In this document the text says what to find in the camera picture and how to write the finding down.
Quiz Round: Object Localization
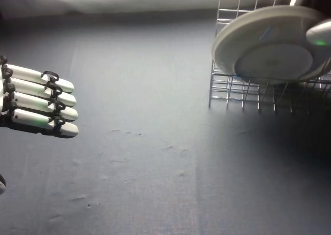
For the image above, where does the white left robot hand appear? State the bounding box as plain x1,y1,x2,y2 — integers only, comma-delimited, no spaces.
0,55,80,195

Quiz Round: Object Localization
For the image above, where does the white plate tree print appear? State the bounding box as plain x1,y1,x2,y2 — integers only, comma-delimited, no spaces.
211,5,331,85

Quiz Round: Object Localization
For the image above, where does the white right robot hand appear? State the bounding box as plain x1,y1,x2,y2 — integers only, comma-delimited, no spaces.
289,0,331,57

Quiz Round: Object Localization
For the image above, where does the silver wire plate rack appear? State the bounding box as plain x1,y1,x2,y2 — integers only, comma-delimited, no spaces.
208,0,331,114

